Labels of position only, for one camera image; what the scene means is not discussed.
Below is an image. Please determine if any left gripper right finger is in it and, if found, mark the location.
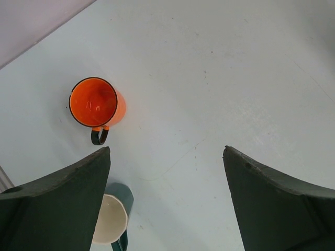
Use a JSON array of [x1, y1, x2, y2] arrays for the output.
[[222, 146, 334, 250]]

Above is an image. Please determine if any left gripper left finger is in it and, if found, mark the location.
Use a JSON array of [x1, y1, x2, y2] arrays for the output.
[[1, 147, 110, 250]]

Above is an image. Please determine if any dark green mug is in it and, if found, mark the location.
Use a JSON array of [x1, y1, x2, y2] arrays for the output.
[[92, 182, 134, 251]]

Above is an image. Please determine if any orange mug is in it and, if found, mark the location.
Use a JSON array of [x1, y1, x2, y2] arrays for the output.
[[69, 77, 127, 145]]

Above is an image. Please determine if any left aluminium frame post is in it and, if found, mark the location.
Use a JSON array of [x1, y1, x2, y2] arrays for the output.
[[0, 167, 14, 192]]

